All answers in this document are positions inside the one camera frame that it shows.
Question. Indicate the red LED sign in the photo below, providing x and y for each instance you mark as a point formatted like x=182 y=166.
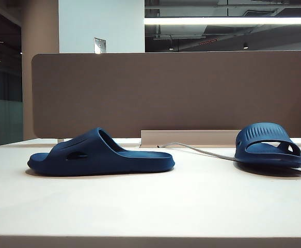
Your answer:
x=208 y=42

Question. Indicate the brown desk partition panel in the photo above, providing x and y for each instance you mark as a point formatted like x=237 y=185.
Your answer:
x=165 y=90

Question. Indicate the dark glass door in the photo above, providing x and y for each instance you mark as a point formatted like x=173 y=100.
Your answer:
x=8 y=77

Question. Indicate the metal wall plate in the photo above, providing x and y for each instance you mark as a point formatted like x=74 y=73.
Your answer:
x=100 y=46

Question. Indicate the white ceiling light strip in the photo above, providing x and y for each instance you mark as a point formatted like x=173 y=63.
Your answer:
x=217 y=21

